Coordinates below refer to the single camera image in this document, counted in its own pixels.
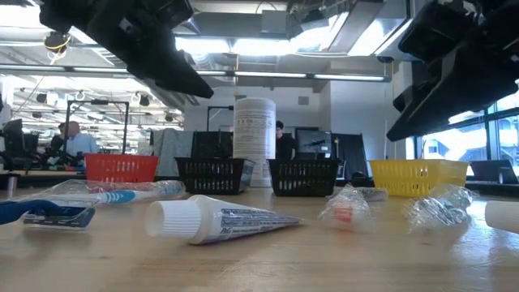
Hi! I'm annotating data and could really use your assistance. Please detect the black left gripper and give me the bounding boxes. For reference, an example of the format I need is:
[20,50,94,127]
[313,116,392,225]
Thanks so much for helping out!
[40,0,215,100]

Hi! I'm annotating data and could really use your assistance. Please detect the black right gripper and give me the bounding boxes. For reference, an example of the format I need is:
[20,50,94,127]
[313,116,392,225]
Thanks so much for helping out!
[387,0,519,142]

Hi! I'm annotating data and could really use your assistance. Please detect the clear toothbrush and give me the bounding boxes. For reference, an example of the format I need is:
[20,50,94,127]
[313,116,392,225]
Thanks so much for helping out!
[403,182,479,234]

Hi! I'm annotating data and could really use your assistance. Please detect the clear silver packet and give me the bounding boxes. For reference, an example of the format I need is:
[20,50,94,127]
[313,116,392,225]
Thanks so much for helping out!
[357,187,389,203]

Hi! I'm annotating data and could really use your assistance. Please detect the blue toothbrush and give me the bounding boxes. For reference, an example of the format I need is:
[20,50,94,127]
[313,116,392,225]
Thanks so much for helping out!
[15,178,187,206]

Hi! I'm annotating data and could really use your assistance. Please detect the red toothbrush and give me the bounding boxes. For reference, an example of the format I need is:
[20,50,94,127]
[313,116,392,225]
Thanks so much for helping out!
[318,184,374,234]

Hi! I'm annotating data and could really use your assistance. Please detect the white toothpaste tube blue print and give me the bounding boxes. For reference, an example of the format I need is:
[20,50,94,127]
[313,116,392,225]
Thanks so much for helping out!
[144,194,305,247]

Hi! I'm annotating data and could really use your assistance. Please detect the dark blue disposable razor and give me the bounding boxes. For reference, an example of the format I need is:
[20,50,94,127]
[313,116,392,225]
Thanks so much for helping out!
[0,200,97,230]

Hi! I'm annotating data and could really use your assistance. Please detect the large glass window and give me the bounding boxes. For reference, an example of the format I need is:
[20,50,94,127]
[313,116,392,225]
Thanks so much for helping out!
[412,91,519,171]

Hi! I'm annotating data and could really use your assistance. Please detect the black angled panel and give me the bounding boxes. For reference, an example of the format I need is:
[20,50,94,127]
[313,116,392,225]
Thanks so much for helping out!
[469,159,519,186]

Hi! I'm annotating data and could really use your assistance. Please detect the yellow plastic basket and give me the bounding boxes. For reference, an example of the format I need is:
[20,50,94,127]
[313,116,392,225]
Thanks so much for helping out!
[368,159,470,199]

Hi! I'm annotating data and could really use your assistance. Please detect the grey draped cloth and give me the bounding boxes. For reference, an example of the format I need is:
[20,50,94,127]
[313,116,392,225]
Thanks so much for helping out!
[150,128,194,178]

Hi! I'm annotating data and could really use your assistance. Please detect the black upright panel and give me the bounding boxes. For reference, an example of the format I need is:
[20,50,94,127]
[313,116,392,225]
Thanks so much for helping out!
[332,132,369,179]
[190,131,235,159]

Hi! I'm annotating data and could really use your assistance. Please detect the person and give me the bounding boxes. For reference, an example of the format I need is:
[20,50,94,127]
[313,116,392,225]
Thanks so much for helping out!
[275,120,297,161]
[50,122,68,153]
[64,120,99,157]

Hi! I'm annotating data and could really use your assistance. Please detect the red plastic basket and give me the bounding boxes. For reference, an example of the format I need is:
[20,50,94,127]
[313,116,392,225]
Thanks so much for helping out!
[84,152,160,183]

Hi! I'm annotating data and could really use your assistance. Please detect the white wipes canister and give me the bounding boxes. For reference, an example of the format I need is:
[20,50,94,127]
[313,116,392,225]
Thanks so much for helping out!
[233,97,277,188]

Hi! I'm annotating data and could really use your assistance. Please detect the long light bar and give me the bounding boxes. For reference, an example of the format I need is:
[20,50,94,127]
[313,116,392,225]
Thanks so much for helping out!
[0,63,392,83]

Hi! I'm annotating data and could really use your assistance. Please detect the black plastic basket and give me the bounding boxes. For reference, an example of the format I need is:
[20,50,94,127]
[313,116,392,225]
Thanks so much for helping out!
[174,157,256,195]
[267,158,341,198]

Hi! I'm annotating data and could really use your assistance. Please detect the white tube purple print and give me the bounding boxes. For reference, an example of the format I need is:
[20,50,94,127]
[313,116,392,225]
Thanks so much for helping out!
[484,200,519,235]

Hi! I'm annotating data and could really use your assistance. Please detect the black computer monitor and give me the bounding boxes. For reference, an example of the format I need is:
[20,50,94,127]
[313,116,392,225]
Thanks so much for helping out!
[294,128,333,160]

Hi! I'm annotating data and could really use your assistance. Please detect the black office chair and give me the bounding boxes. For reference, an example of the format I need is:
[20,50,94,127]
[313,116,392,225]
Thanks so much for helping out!
[0,118,41,171]

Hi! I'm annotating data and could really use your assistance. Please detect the black metal gantry frame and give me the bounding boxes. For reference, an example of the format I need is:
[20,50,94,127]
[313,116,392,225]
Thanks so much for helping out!
[206,105,235,132]
[63,99,131,155]

